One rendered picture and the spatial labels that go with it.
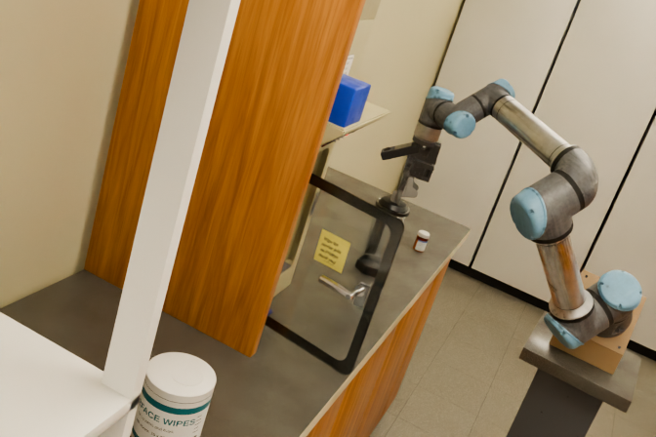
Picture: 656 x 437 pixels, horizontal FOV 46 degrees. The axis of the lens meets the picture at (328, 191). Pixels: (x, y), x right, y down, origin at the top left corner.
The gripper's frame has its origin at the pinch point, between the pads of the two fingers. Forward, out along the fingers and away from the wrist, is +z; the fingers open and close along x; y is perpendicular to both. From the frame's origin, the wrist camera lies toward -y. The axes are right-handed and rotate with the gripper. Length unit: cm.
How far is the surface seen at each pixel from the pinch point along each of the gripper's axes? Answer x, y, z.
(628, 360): -2, 83, 26
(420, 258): 20.5, 15.4, 25.3
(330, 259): -65, -12, -3
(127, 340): -147, -31, -24
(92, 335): -80, -57, 25
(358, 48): -32, -22, -44
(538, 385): -14, 58, 38
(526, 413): -14, 58, 48
